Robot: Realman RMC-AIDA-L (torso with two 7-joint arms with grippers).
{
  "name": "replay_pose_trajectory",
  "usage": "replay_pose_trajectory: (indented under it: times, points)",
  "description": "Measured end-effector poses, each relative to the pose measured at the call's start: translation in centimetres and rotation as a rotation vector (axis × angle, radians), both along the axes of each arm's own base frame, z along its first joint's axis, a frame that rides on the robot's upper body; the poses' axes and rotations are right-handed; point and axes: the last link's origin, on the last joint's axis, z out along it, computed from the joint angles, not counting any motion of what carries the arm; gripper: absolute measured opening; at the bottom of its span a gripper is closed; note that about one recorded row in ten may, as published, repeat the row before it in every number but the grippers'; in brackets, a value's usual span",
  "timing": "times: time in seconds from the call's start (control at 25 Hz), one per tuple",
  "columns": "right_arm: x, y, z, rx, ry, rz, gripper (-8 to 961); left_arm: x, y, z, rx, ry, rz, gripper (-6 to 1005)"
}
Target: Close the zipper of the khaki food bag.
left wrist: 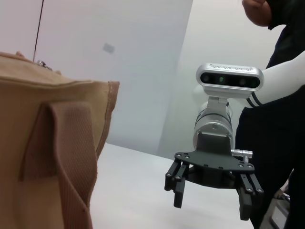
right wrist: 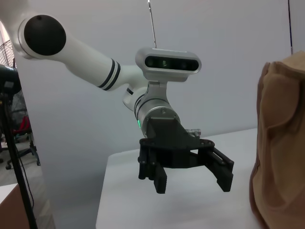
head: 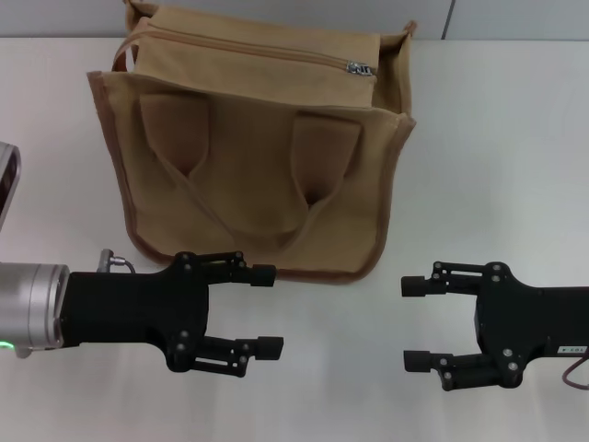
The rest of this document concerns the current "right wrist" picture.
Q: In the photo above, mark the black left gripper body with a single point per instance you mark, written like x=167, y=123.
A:
x=166, y=131

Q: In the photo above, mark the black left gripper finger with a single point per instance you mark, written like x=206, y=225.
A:
x=224, y=176
x=159, y=181

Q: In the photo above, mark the tan brown fabric garment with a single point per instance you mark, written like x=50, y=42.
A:
x=278, y=131

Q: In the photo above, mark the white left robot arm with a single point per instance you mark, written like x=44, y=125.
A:
x=88, y=59

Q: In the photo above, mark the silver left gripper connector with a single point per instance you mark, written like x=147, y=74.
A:
x=194, y=132

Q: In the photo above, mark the black office chair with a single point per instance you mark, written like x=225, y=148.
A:
x=31, y=148

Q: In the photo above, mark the red cloth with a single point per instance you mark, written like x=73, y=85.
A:
x=23, y=125

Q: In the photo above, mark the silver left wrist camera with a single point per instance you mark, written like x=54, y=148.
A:
x=166, y=76

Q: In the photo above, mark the black pedestal fan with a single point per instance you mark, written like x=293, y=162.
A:
x=9, y=76

